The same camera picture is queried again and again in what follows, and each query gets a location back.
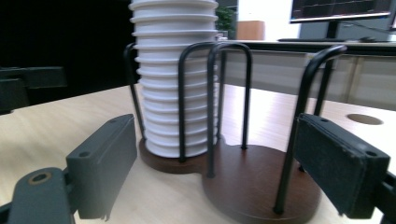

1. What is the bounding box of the wooden cup holder black wire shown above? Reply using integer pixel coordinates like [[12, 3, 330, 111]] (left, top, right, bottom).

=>
[[122, 41, 348, 224]]

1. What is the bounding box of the dark chair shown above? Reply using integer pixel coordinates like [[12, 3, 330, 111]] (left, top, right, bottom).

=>
[[0, 65, 68, 115]]

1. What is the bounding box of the green potted plant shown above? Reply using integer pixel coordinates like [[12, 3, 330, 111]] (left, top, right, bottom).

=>
[[214, 5, 238, 40]]

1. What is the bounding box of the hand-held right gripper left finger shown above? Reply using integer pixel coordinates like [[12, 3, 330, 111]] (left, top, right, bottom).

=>
[[65, 113, 138, 220]]

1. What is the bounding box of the brown cardboard box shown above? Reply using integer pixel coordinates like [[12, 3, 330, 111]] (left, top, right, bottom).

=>
[[235, 20, 266, 41]]

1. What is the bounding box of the computer monitor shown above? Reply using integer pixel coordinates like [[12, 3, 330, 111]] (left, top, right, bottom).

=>
[[289, 0, 394, 40]]

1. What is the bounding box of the stack of white paper cups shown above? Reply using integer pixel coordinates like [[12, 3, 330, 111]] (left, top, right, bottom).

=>
[[128, 0, 219, 159]]

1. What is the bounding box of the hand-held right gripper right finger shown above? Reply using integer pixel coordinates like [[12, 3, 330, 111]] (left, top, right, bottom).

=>
[[293, 113, 391, 219]]

